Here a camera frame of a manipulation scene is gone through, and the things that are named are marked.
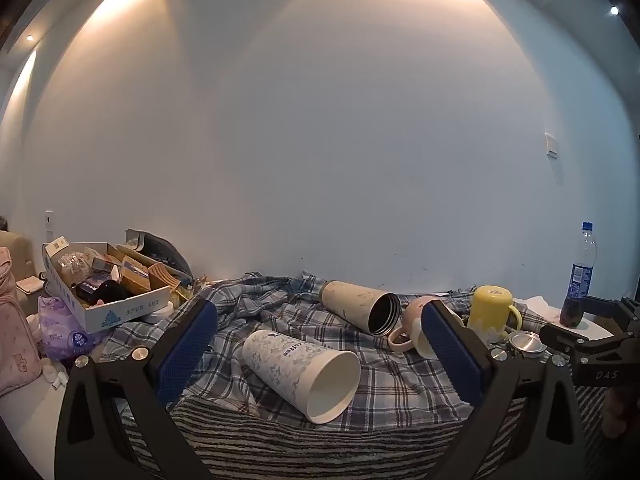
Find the grey black bag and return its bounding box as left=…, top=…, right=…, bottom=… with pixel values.
left=125, top=229, right=193, bottom=278

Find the round steel lid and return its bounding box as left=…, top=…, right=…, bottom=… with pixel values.
left=508, top=330, right=547, bottom=359

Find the striped grey blanket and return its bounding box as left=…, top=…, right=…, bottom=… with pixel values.
left=119, top=393, right=606, bottom=480

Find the pink ceramic mug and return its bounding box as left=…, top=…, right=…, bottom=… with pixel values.
left=387, top=295, right=439, bottom=360

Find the purple tissue pack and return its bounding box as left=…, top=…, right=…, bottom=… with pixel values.
left=38, top=296, right=104, bottom=361

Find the white wall socket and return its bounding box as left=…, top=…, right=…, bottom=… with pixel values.
left=46, top=210, right=54, bottom=230

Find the orange small carton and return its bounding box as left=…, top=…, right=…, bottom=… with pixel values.
left=120, top=256, right=151, bottom=295

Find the pink bag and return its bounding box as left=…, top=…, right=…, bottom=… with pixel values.
left=0, top=247, right=42, bottom=396

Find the white patterned paper cup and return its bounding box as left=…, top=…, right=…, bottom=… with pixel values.
left=242, top=330, right=361, bottom=425

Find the yellow plastic cup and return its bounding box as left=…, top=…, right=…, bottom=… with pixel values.
left=466, top=285, right=523, bottom=346

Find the blue label soda bottle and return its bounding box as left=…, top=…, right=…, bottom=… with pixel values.
left=560, top=221, right=597, bottom=328

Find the white wall switch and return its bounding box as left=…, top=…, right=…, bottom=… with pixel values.
left=544, top=132, right=559, bottom=158

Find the blue plaid cloth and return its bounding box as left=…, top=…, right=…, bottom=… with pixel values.
left=102, top=271, right=551, bottom=434

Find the white cardboard box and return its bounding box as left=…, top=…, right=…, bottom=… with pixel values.
left=41, top=236, right=172, bottom=334

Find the beige steel thermos tumbler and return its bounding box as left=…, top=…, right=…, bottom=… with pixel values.
left=320, top=281, right=400, bottom=337

